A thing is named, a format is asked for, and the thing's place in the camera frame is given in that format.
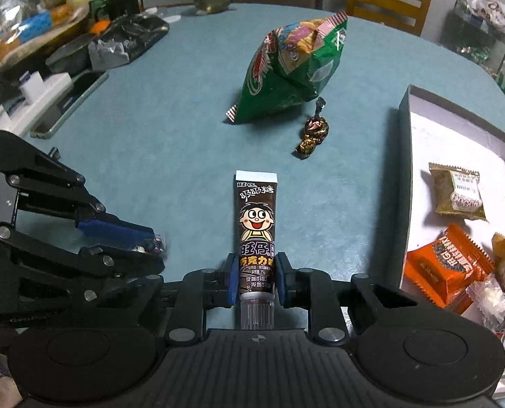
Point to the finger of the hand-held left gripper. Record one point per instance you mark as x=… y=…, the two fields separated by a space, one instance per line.
x=116 y=231
x=125 y=261

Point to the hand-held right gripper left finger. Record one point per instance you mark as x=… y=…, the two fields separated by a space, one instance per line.
x=233 y=278

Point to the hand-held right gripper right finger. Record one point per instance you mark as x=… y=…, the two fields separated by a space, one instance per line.
x=281 y=280

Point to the small candy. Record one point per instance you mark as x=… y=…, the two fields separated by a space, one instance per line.
x=159 y=245

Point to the dark brown candy tube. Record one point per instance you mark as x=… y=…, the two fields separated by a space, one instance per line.
x=256 y=229

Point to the orange snack packet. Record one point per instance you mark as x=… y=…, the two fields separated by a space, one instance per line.
x=444 y=267

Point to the brown snack packet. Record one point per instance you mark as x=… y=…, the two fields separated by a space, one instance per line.
x=459 y=193

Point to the grey cardboard box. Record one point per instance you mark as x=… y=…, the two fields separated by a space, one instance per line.
x=439 y=136

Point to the smartphone in clear case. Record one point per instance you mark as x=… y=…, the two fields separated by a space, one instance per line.
x=71 y=102

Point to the white power strip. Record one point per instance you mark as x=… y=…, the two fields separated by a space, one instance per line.
x=31 y=110

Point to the gold wrapped candy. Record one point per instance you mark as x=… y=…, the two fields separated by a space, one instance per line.
x=314 y=131

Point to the crumpled silver bag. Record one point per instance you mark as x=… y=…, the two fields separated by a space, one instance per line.
x=110 y=53

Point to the orange fruit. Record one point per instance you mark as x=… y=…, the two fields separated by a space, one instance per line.
x=98 y=26

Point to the large green snack bag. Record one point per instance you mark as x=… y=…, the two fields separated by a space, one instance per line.
x=290 y=68

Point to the blue packet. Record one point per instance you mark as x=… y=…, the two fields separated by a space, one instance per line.
x=29 y=25

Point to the black mug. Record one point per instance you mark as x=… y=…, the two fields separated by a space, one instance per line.
x=116 y=4

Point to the metal shelf rack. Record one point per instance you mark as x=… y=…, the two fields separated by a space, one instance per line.
x=478 y=29

